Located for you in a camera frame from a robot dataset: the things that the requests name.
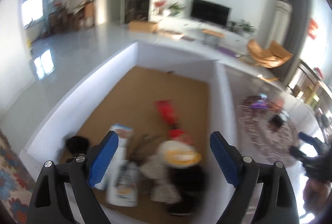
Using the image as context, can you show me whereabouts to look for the black rectangular box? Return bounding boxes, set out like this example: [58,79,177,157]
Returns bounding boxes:
[269,110,290,129]

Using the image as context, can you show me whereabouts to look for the black velvet scrunchie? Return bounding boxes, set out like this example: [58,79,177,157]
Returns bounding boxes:
[65,136,90,156]
[167,165,207,216]

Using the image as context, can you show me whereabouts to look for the purple toy wand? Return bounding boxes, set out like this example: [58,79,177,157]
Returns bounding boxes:
[245,94,269,110]

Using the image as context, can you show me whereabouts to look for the rhinestone bow hair clip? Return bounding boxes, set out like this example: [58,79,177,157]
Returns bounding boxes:
[140,155,181,204]

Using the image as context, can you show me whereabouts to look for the red candy wrapper packet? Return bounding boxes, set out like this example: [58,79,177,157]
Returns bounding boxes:
[155,100,194,145]

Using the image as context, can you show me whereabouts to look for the blue white medicine box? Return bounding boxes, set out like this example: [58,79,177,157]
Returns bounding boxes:
[88,124,133,190]

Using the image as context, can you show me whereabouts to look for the cream knitted glove roll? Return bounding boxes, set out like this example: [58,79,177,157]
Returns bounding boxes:
[156,140,202,169]

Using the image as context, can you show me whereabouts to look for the clear plastic hair claw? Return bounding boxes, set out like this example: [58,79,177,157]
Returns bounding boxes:
[127,134,161,165]

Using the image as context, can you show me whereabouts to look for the wooden dining chair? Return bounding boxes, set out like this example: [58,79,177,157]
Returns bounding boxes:
[289,59,322,103]

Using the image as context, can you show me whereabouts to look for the orange lounge chair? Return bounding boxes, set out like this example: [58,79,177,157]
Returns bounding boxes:
[247,40,293,69]

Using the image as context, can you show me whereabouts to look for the white storage bin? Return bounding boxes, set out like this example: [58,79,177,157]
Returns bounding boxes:
[19,42,237,223]

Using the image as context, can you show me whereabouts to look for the standing air conditioner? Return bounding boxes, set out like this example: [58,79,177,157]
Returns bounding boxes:
[267,0,293,45]

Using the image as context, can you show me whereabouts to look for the potted plant right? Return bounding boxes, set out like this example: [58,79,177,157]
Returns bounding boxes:
[237,19,257,34]

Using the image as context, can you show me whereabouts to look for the small potted plant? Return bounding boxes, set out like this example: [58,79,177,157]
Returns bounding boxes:
[228,21,237,32]

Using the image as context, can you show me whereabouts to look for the grey curtain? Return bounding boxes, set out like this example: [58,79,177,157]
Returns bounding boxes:
[272,0,312,87]

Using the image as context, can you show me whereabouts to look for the wooden bench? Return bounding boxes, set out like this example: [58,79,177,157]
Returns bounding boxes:
[201,29,226,47]

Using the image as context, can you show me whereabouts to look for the white tv cabinet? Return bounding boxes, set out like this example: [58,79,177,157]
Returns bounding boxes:
[149,15,249,54]

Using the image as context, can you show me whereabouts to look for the black flat television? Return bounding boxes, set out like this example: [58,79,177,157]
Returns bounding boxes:
[190,0,231,27]

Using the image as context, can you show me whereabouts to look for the cardboard box on floor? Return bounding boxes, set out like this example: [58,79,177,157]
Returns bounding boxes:
[128,21,159,33]

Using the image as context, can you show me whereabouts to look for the potted plant left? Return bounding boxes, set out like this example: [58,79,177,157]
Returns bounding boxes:
[168,2,186,17]

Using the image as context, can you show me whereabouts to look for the red flowers white vase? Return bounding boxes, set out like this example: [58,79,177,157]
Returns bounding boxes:
[153,0,167,15]

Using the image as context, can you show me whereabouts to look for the red wall hanging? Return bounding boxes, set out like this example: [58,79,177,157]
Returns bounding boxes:
[307,18,319,40]

